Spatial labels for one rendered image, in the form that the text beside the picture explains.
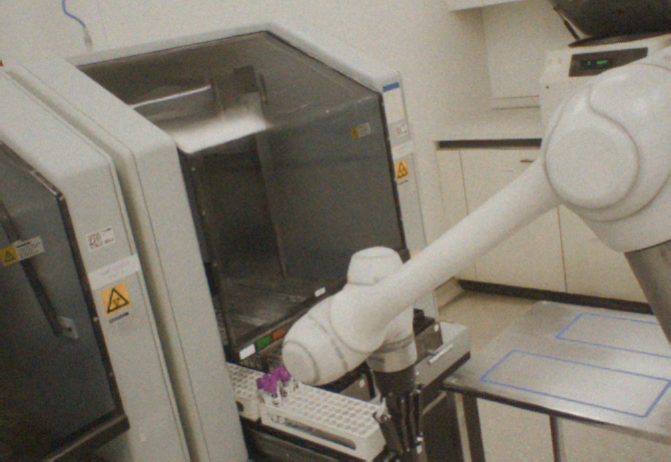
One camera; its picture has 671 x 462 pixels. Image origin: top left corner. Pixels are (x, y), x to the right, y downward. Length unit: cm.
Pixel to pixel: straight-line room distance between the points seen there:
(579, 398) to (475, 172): 247
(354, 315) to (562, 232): 273
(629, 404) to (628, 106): 85
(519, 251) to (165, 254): 272
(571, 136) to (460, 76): 347
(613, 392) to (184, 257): 86
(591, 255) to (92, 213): 280
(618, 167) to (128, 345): 95
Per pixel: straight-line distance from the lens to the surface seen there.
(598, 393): 157
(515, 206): 107
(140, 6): 278
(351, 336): 111
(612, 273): 374
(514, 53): 438
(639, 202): 78
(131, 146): 140
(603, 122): 76
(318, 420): 151
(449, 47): 415
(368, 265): 123
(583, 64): 356
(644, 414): 150
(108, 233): 136
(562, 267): 384
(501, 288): 412
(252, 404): 163
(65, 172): 132
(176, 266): 145
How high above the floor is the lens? 161
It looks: 15 degrees down
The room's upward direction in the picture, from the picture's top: 10 degrees counter-clockwise
